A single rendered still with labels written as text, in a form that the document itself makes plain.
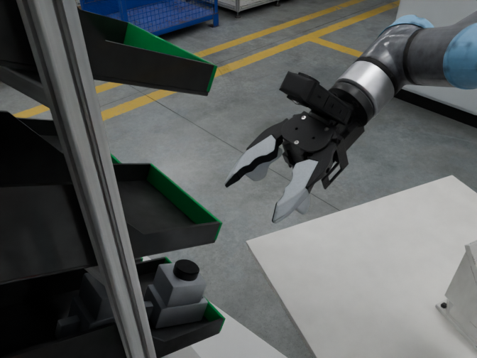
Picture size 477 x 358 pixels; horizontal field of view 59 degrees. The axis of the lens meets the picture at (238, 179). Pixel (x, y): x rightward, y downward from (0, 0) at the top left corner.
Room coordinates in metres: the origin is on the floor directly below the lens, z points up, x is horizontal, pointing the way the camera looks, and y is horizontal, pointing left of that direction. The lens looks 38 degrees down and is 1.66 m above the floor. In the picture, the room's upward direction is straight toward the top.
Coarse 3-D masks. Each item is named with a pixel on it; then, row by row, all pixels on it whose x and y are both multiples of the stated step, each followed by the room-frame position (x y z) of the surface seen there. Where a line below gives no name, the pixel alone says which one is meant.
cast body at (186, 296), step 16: (160, 272) 0.32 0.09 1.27; (176, 272) 0.32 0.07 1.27; (192, 272) 0.32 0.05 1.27; (160, 288) 0.31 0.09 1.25; (176, 288) 0.29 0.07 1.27; (192, 288) 0.30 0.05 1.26; (160, 304) 0.29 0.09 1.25; (176, 304) 0.29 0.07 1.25; (192, 304) 0.30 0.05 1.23; (160, 320) 0.28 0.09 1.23; (176, 320) 0.29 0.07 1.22; (192, 320) 0.30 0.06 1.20
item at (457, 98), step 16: (400, 0) 3.31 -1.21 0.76; (416, 0) 3.21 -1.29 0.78; (432, 0) 3.12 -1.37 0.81; (448, 0) 3.04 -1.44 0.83; (464, 0) 2.97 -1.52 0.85; (400, 16) 3.27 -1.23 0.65; (432, 16) 3.10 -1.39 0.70; (448, 16) 3.02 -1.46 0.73; (464, 16) 2.94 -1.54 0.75; (400, 96) 3.19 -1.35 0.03; (416, 96) 3.10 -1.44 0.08; (432, 96) 2.97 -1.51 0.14; (448, 96) 2.89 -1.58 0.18; (464, 96) 2.81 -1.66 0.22; (448, 112) 2.89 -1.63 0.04; (464, 112) 2.81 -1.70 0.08
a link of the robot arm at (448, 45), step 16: (416, 32) 0.56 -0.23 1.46; (432, 32) 0.53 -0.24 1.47; (448, 32) 0.51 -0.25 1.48; (464, 32) 0.49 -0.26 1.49; (416, 48) 0.53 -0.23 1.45; (432, 48) 0.51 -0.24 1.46; (448, 48) 0.49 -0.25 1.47; (464, 48) 0.47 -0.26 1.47; (416, 64) 0.52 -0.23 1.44; (432, 64) 0.50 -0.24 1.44; (448, 64) 0.48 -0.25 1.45; (464, 64) 0.47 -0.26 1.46; (416, 80) 0.52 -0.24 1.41; (432, 80) 0.50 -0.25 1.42; (448, 80) 0.48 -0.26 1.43; (464, 80) 0.47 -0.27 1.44
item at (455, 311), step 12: (468, 252) 0.55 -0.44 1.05; (468, 264) 0.54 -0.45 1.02; (456, 276) 0.55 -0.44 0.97; (468, 276) 0.53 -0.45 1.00; (456, 288) 0.54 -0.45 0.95; (468, 288) 0.52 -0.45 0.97; (444, 300) 0.57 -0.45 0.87; (456, 300) 0.53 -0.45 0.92; (468, 300) 0.51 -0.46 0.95; (444, 312) 0.54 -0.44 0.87; (456, 312) 0.52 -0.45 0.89; (468, 312) 0.50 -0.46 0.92; (456, 324) 0.51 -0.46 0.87; (468, 324) 0.49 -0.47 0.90; (468, 336) 0.48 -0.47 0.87
